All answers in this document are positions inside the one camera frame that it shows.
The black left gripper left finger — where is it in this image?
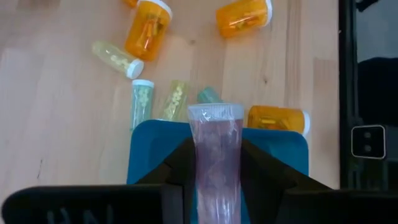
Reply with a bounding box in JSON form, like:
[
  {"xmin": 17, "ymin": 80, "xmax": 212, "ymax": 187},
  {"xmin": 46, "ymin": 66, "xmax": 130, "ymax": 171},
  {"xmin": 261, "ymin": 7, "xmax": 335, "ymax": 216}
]
[{"xmin": 136, "ymin": 138, "xmax": 198, "ymax": 224}]

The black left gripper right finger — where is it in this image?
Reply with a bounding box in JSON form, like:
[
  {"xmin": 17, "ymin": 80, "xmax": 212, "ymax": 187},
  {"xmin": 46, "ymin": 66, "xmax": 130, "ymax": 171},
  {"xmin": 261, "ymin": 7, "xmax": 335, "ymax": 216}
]
[{"xmin": 240, "ymin": 139, "xmax": 331, "ymax": 224}]

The clear purple pill bottle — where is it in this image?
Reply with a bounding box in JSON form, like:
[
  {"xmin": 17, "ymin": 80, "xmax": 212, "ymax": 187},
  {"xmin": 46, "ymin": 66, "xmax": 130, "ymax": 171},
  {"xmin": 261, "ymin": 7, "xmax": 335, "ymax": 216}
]
[{"xmin": 187, "ymin": 103, "xmax": 245, "ymax": 224}]

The clear yellow pill bottle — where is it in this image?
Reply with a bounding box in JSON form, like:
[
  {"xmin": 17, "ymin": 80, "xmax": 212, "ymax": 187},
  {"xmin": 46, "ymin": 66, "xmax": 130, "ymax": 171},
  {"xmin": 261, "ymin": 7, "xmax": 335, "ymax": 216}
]
[
  {"xmin": 91, "ymin": 40, "xmax": 145, "ymax": 80},
  {"xmin": 160, "ymin": 80, "xmax": 190, "ymax": 122}
]

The clear green pill bottle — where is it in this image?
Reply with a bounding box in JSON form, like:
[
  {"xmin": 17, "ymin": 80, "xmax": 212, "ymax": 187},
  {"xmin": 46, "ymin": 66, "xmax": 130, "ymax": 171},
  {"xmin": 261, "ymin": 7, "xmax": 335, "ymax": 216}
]
[{"xmin": 130, "ymin": 79, "xmax": 155, "ymax": 130}]

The clear teal pill bottle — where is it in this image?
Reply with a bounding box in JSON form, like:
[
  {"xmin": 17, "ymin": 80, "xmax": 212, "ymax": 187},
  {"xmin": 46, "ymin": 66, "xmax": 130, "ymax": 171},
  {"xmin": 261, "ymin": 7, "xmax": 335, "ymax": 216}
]
[{"xmin": 197, "ymin": 86, "xmax": 223, "ymax": 105}]

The blue plastic bin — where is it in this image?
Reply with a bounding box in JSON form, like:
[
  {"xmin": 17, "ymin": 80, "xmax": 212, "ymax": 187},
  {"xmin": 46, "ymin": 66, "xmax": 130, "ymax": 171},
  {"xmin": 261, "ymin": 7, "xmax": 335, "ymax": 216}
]
[{"xmin": 126, "ymin": 119, "xmax": 310, "ymax": 224}]

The black white-edged camera box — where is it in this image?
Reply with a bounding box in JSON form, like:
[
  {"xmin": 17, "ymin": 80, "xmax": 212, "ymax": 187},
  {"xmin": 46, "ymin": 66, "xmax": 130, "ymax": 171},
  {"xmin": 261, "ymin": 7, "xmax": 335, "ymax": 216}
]
[{"xmin": 351, "ymin": 124, "xmax": 387, "ymax": 160}]

